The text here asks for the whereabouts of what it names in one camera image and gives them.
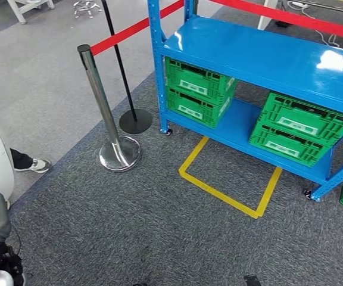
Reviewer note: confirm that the small white power strip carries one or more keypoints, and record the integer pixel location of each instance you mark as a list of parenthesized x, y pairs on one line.
[(297, 4)]

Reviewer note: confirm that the chrome swivel stool base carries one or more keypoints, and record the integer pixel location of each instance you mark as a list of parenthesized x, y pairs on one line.
[(86, 8)]

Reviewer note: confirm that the black robot foot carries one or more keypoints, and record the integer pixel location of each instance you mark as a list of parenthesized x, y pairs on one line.
[(140, 284), (251, 281)]

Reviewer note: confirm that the black floor device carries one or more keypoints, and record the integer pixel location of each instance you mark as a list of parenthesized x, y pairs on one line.
[(283, 23)]

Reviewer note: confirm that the black robot right foot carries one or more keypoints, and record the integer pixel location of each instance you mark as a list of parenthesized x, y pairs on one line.
[(251, 281)]

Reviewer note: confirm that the black stanchion post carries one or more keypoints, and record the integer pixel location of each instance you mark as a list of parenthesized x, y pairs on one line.
[(135, 122)]

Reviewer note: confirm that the black robot left foot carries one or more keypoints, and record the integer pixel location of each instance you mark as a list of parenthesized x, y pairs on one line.
[(140, 284)]

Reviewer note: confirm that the blue metal shelf rack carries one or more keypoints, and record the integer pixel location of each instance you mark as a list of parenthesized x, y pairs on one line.
[(263, 55)]

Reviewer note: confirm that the yellow floor tape square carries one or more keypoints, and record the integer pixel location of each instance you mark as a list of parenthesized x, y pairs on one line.
[(219, 191)]

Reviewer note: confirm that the standing person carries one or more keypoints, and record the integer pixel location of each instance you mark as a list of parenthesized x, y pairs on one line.
[(34, 164)]

